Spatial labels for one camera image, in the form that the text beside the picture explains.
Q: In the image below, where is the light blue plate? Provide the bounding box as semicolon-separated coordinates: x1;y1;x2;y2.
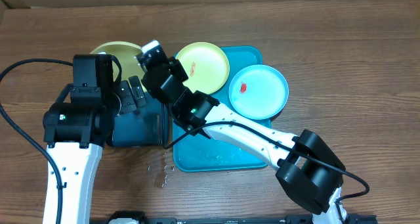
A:
228;64;289;120

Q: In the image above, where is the green orange sponge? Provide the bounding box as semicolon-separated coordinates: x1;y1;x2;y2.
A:
144;114;161;145

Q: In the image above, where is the teal plastic tray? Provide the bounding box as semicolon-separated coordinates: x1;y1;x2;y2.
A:
171;45;274;173

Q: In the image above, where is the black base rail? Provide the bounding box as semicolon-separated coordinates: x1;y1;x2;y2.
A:
91;210;378;224

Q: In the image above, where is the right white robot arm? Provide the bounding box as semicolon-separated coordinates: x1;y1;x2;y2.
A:
136;40;348;223

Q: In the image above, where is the yellow plate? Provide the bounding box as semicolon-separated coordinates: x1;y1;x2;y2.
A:
91;41;144;81
175;42;230;95

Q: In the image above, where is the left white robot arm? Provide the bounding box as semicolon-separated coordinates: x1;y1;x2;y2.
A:
43;79;130;223

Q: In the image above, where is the black water tray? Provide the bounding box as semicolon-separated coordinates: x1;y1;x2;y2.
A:
106;93;169;148

